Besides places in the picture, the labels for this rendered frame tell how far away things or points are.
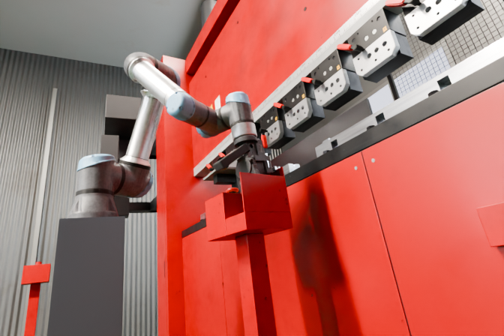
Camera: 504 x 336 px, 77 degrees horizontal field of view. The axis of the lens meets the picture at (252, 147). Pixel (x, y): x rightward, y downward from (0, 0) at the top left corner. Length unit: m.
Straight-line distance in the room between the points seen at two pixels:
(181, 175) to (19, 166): 2.34
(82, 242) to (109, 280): 0.14
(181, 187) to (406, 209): 1.73
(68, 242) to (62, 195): 3.05
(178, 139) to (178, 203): 0.49
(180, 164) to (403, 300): 1.81
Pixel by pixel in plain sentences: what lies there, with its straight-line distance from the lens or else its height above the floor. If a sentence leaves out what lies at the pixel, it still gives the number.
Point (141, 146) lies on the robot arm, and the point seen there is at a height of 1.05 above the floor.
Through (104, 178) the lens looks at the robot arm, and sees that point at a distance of 1.16.
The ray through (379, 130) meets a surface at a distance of 0.87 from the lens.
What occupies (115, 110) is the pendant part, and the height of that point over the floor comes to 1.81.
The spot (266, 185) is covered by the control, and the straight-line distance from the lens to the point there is 0.88.
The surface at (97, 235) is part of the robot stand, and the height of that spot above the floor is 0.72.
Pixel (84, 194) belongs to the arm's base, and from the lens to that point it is 1.15.
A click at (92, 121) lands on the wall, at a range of 4.45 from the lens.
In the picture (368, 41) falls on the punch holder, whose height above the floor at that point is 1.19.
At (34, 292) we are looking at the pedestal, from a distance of 2.88.
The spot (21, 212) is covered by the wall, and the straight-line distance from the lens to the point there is 4.12.
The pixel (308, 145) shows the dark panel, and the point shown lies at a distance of 2.08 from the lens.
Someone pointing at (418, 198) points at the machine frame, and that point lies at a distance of 0.80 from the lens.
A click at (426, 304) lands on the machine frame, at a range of 0.83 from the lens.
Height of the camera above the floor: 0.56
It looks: 22 degrees up
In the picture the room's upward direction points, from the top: 8 degrees counter-clockwise
